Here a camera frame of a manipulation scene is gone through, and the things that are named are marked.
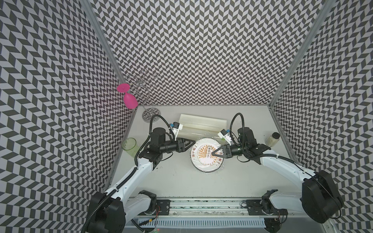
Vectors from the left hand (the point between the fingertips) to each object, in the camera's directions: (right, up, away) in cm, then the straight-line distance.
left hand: (192, 143), depth 74 cm
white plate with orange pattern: (+5, -7, -1) cm, 8 cm away
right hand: (+11, -7, 0) cm, 13 cm away
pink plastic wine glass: (-41, +25, +20) cm, 52 cm away
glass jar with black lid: (+49, -1, +15) cm, 52 cm away
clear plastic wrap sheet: (+5, -7, -1) cm, 8 cm away
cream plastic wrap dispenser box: (+2, +6, +32) cm, 33 cm away
